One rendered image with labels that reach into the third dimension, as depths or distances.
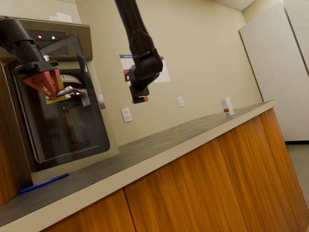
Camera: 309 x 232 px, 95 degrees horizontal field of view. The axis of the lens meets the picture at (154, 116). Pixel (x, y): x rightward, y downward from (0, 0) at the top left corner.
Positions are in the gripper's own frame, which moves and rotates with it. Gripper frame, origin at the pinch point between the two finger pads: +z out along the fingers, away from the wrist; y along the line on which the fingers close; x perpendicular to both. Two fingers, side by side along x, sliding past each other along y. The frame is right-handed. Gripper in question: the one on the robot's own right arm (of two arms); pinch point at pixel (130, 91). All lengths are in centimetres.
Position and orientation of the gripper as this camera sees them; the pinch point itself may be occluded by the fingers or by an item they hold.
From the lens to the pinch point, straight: 64.0
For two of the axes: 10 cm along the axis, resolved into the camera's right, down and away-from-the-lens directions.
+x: -8.1, 2.2, -5.4
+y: -2.9, -9.5, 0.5
